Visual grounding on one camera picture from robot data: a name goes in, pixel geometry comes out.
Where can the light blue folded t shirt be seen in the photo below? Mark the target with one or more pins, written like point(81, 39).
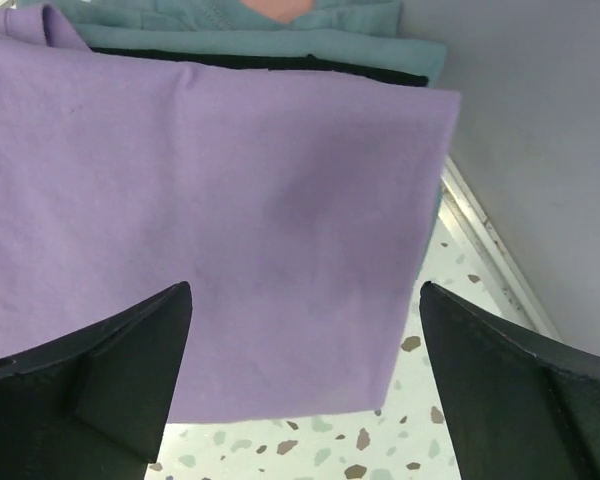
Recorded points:
point(354, 32)

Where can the black folded t shirt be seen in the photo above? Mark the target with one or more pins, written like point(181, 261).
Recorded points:
point(306, 63)

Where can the aluminium frame rail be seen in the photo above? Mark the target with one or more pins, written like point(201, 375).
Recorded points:
point(470, 226)

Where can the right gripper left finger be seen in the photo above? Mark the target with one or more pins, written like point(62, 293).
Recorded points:
point(94, 404)

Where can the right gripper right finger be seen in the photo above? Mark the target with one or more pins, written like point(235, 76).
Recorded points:
point(517, 404)

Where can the purple t shirt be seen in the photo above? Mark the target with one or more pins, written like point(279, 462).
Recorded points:
point(297, 205)

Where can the pink folded t shirt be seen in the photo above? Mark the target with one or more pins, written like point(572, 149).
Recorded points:
point(283, 11)

